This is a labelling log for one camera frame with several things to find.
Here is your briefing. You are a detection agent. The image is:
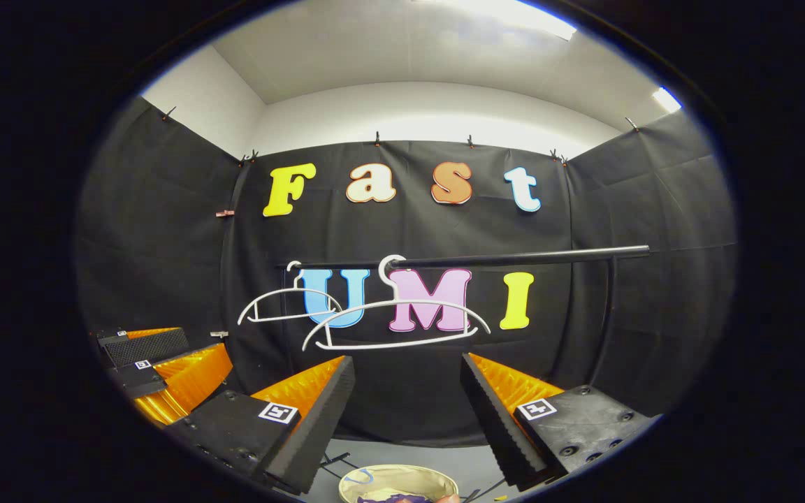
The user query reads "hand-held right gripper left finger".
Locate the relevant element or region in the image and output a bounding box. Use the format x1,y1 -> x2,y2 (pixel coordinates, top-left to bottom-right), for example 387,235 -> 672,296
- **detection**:
164,355 -> 356,494

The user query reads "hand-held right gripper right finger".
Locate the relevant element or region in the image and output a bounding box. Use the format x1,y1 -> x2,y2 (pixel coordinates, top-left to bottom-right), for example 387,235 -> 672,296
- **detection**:
459,352 -> 659,491

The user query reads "large white clothes hanger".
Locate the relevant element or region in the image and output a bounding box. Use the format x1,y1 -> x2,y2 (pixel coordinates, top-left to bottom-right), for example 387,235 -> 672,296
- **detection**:
302,254 -> 491,351

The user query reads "yellow laundry hamper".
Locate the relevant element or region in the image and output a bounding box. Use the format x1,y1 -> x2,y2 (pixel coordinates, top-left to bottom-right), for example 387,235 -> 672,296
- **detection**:
338,465 -> 460,503

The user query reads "small white clothes hanger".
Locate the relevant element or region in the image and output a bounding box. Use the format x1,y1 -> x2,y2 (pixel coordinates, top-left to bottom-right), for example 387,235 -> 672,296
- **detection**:
238,261 -> 344,326

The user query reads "black backdrop cloth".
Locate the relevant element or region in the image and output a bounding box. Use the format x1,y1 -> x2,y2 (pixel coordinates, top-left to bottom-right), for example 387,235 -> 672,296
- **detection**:
74,96 -> 737,448

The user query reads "black garment rack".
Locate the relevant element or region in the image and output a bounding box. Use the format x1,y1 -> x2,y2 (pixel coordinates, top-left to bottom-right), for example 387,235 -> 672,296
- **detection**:
279,244 -> 652,503

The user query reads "row of black clamps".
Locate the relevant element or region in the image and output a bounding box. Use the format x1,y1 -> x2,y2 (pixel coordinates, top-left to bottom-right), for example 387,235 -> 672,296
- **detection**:
161,105 -> 641,167

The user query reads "long ceiling light panel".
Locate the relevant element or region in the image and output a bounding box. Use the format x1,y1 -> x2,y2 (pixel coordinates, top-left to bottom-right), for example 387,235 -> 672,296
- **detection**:
444,0 -> 578,41

